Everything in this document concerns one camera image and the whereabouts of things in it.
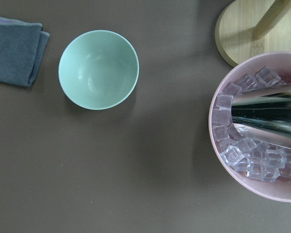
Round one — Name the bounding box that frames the clear ice cubes pile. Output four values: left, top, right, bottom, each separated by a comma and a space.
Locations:
211, 66, 291, 183

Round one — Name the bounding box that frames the grey folded cloth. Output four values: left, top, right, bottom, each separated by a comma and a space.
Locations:
0, 17, 49, 87

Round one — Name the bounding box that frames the pink bowl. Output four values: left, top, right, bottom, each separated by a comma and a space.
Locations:
208, 51, 291, 203

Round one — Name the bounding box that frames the metal ice scoop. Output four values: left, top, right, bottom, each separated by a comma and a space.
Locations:
231, 83, 291, 148

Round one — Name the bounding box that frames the green bowl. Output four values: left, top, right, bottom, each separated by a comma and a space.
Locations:
58, 30, 139, 110

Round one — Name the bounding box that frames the wooden cup stand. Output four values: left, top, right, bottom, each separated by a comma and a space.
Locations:
215, 0, 291, 67

